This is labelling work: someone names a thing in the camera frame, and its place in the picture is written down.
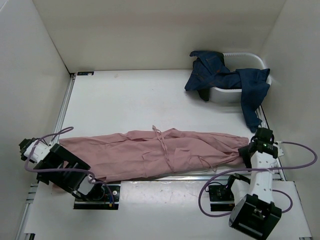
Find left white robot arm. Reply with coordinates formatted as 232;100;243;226
18;138;105;201

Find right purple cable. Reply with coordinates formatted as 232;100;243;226
198;141;319;217

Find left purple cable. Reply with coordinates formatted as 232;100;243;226
24;126;116;203

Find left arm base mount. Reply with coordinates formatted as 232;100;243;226
73;181;121;211

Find white plastic basket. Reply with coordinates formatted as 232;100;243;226
209;52;272;104

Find aluminium front rail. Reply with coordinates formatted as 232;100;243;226
25;173;287;204

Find aluminium left rail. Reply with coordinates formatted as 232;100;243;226
53;73;77;133

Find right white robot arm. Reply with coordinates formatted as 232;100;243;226
224;127;282;240

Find purple cable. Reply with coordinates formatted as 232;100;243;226
198;141;319;217
24;126;116;203

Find dark blue jeans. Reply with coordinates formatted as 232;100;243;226
184;50;270;133

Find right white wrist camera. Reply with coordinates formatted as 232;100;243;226
273;141;285;158

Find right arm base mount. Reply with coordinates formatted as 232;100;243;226
205;182;259;212

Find pink trousers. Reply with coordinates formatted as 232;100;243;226
58;127;249;183

